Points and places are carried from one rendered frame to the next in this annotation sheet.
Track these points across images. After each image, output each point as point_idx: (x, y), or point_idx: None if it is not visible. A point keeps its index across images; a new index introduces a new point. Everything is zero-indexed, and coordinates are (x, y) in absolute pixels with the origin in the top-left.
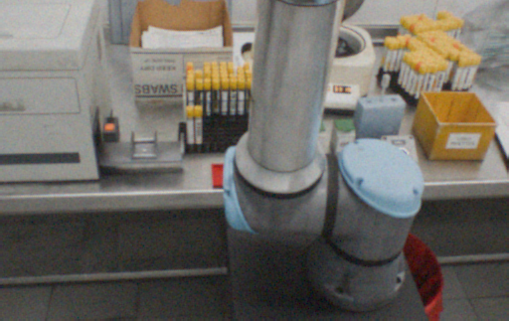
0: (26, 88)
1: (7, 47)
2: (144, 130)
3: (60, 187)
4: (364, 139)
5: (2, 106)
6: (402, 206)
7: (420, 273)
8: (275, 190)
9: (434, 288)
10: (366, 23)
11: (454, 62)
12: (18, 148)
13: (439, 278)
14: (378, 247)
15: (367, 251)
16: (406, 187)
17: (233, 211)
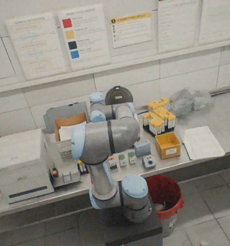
0: (26, 172)
1: (17, 162)
2: (66, 168)
3: (42, 197)
4: (128, 175)
5: (19, 178)
6: (140, 195)
7: (174, 191)
8: (104, 199)
9: (179, 196)
10: (136, 106)
11: (167, 118)
12: (26, 189)
13: (179, 193)
14: (138, 205)
15: (135, 207)
16: (140, 189)
17: (94, 205)
